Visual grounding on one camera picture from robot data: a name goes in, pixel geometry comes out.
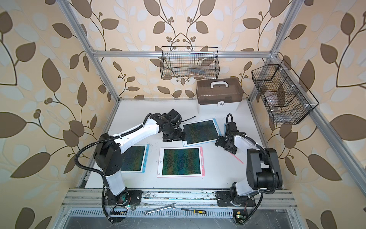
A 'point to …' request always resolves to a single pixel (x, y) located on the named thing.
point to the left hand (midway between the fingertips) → (179, 137)
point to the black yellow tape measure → (189, 119)
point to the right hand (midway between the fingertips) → (223, 146)
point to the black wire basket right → (286, 96)
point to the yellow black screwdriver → (198, 211)
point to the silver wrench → (146, 212)
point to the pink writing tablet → (181, 161)
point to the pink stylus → (237, 158)
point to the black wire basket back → (189, 62)
